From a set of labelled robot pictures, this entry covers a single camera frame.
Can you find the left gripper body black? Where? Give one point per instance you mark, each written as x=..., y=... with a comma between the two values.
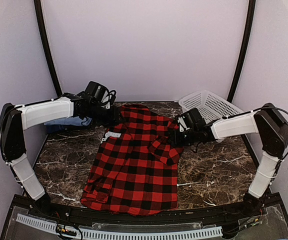
x=104, y=118

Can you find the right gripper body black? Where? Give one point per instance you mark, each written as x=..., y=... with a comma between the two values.
x=186, y=140

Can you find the red black plaid shirt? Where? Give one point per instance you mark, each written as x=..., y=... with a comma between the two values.
x=135, y=170

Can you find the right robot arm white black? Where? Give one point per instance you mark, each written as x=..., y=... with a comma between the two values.
x=267, y=121

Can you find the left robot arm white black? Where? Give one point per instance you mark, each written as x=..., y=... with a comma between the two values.
x=95, y=102

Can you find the folded light blue shirt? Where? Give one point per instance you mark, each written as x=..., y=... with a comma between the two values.
x=71, y=121

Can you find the white plastic mesh basket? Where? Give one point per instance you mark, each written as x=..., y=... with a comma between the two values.
x=210, y=106

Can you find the folded dark navy shirt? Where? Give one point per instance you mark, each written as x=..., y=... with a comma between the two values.
x=51, y=129

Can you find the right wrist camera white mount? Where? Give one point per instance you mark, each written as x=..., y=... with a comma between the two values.
x=182, y=124

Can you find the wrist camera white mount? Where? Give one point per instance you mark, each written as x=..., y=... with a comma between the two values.
x=182, y=124
x=109, y=100

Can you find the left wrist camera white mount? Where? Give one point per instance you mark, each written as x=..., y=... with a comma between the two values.
x=109, y=100

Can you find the white slotted cable duct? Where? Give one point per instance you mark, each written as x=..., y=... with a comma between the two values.
x=105, y=231

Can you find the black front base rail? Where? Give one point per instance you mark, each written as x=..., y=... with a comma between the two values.
x=273, y=214

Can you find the left black frame post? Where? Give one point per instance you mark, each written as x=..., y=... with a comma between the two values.
x=46, y=46

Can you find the black frame post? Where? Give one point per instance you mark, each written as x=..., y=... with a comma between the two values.
x=243, y=50
x=46, y=46

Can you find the right black frame post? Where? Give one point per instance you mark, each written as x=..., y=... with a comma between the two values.
x=243, y=50

